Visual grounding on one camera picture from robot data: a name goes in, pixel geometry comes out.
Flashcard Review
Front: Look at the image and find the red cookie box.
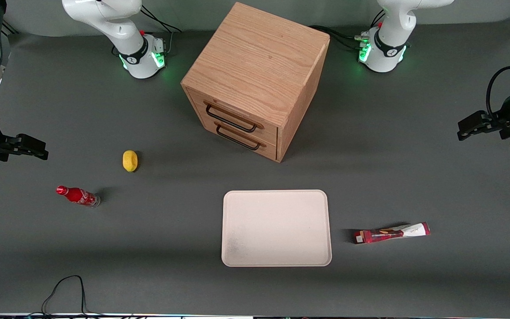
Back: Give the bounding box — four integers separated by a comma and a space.
355, 222, 431, 244

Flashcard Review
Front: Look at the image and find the beige plastic tray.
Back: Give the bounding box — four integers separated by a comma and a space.
221, 190, 332, 267

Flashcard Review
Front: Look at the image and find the red cola bottle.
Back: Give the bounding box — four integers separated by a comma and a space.
56, 186, 101, 208

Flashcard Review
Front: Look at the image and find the yellow lemon toy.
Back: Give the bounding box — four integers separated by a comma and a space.
123, 150, 139, 172

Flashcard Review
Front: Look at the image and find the wooden drawer front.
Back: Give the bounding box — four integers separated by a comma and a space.
205, 119, 278, 161
186, 86, 279, 143

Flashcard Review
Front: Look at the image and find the wooden drawer cabinet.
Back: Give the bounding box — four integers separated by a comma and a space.
181, 2, 331, 163

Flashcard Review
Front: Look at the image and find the thin black looped cable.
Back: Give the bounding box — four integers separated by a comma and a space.
27, 275, 105, 318

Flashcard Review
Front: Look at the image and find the black left base cable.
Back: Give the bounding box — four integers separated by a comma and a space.
309, 8, 386, 50

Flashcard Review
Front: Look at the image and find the black base cable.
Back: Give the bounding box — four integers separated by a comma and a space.
140, 4, 183, 56
309, 8, 386, 50

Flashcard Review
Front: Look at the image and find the black right base cable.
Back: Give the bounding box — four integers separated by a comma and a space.
140, 4, 183, 56

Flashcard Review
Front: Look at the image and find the black metal drawer handle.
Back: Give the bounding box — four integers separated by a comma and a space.
205, 101, 265, 133
215, 121, 267, 151

